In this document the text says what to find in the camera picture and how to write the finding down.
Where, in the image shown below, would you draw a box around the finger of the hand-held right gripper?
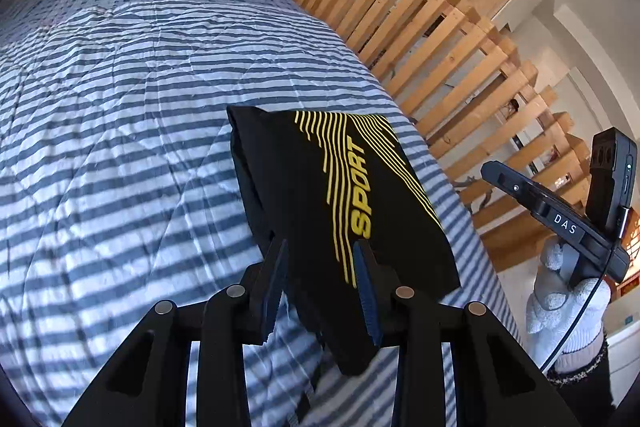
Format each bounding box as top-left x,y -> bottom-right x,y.
481,161 -> 541,212

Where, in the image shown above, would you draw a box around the person's right forearm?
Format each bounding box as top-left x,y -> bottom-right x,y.
545,332 -> 617,408

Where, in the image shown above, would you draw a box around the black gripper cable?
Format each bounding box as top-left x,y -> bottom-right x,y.
537,207 -> 632,373

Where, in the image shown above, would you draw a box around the wooden slatted bed frame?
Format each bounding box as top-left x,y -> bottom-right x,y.
252,0 -> 608,278

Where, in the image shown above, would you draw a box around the blue white striped quilt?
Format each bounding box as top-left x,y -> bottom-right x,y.
0,2 -> 521,427

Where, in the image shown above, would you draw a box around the black pants with yellow stripes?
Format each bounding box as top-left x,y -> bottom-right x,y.
226,106 -> 462,377

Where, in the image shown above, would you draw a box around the person's right hand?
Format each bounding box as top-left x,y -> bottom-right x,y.
525,237 -> 613,360

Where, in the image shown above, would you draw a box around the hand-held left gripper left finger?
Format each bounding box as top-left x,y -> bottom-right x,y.
62,234 -> 291,427

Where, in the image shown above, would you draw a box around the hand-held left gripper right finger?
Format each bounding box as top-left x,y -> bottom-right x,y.
350,239 -> 581,427

